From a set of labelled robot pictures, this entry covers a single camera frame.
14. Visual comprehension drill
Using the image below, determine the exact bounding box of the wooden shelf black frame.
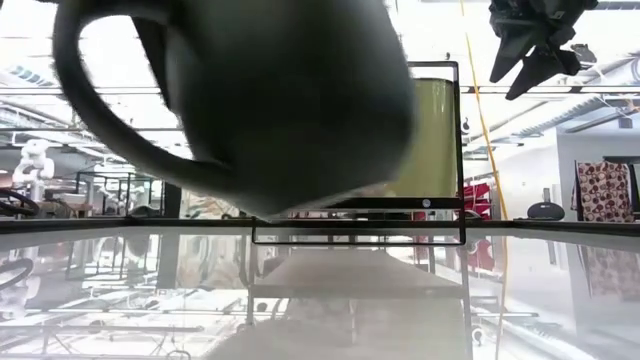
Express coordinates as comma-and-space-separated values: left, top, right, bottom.
251, 59, 467, 247

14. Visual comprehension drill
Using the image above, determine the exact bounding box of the red mug black handle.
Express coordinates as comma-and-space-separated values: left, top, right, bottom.
51, 0, 420, 222

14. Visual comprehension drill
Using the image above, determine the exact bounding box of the black pillar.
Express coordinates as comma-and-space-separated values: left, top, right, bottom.
163, 182, 182, 219

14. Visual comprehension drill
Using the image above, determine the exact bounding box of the patterned hanging cloth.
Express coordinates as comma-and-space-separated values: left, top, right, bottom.
571, 159, 636, 224

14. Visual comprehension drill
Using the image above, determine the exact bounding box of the black table frame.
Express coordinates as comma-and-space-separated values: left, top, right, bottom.
0, 215, 640, 237

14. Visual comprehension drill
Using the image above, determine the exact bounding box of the black round device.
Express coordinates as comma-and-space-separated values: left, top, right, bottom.
526, 199, 567, 222

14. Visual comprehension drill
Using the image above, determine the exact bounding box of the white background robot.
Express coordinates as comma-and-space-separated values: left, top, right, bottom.
10, 138, 56, 201

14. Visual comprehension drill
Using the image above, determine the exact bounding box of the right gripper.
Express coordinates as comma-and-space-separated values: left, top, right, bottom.
488, 0, 599, 101

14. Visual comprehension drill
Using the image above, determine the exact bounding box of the yellow floor cable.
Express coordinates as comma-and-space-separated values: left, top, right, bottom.
458, 0, 510, 221

